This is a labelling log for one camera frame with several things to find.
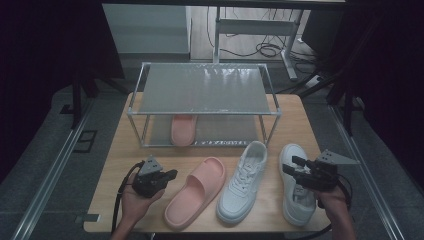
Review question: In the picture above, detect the pink slipper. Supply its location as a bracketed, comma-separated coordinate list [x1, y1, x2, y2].
[163, 156, 227, 231]
[170, 114, 198, 147]

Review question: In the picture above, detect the dark curtain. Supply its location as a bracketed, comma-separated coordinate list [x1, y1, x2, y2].
[0, 0, 124, 181]
[346, 0, 424, 188]

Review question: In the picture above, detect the black stand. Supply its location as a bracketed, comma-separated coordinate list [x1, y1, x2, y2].
[278, 66, 359, 136]
[59, 71, 129, 130]

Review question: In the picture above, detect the white desk frame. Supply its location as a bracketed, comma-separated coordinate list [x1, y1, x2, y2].
[212, 6, 306, 82]

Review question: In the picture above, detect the white power strip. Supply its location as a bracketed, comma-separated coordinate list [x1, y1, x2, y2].
[304, 75, 326, 88]

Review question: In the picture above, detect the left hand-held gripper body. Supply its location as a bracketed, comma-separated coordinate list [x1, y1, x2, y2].
[131, 155, 169, 199]

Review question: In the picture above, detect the dark desk top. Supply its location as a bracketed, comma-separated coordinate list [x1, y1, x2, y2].
[101, 0, 348, 11]

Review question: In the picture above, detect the person's left hand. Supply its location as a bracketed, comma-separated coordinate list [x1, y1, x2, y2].
[120, 182, 165, 224]

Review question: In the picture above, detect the hand-held gripper cable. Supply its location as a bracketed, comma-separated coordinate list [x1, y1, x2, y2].
[293, 173, 354, 240]
[111, 160, 146, 236]

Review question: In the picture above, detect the black coiled floor cable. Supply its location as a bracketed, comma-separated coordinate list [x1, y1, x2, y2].
[219, 33, 318, 66]

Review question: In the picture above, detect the dark box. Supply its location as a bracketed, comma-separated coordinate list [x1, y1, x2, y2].
[301, 9, 334, 58]

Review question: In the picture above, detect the left hand-held gripper cable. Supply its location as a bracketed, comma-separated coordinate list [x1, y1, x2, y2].
[111, 160, 146, 236]

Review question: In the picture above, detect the metal table bracket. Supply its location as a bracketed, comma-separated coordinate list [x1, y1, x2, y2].
[74, 214, 101, 225]

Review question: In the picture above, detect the black floor bracket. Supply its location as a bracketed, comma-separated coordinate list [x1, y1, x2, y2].
[73, 129, 98, 154]

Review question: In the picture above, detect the right hand-held gripper cable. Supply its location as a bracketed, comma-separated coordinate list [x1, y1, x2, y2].
[293, 173, 354, 240]

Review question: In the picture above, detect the person's right hand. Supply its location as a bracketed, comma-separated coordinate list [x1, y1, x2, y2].
[314, 186, 349, 218]

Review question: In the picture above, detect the aluminium floor rail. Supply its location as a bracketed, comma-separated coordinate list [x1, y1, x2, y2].
[11, 99, 96, 240]
[328, 104, 406, 240]

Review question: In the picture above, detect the white sneaker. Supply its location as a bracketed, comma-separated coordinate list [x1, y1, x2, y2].
[278, 143, 318, 228]
[215, 140, 269, 225]

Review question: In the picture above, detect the grey cabinet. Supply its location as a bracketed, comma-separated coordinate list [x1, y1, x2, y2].
[102, 3, 193, 56]

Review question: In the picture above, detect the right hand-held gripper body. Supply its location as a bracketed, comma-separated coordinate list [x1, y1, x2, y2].
[296, 149, 362, 193]

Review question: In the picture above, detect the metal-framed shoe rack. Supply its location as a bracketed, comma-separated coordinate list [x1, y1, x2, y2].
[126, 61, 283, 148]

